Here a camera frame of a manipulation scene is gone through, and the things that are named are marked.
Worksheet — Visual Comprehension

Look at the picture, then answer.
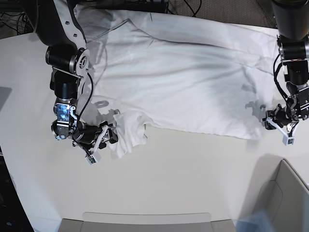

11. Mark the grey cardboard box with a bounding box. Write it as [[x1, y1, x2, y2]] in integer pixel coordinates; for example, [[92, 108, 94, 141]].
[[256, 159, 309, 232]]

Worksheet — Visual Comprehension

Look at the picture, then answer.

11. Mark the white T-shirt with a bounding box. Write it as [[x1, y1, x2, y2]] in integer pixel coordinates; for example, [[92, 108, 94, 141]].
[[74, 5, 278, 157]]

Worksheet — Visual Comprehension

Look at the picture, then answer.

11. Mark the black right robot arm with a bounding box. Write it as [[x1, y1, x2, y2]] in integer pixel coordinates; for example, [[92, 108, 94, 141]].
[[20, 0, 118, 160]]

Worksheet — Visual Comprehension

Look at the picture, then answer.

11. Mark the blue translucent object corner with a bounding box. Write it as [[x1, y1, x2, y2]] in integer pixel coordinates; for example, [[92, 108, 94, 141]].
[[234, 211, 269, 232]]

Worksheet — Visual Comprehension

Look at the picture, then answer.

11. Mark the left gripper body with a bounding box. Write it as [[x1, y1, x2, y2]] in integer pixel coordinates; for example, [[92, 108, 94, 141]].
[[262, 104, 299, 135]]

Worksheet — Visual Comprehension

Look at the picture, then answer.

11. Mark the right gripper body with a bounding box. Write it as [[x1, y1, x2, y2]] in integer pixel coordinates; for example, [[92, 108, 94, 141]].
[[71, 123, 113, 155]]

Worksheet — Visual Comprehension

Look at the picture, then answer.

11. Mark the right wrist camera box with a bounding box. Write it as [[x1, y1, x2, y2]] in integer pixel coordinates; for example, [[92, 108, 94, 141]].
[[85, 152, 101, 165]]

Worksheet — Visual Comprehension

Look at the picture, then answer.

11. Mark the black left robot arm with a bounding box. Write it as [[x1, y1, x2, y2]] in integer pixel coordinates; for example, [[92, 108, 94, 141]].
[[263, 0, 309, 137]]

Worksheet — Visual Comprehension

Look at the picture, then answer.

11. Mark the grey laptop corner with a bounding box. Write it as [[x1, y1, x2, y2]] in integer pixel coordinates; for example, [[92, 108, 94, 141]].
[[0, 87, 12, 111]]

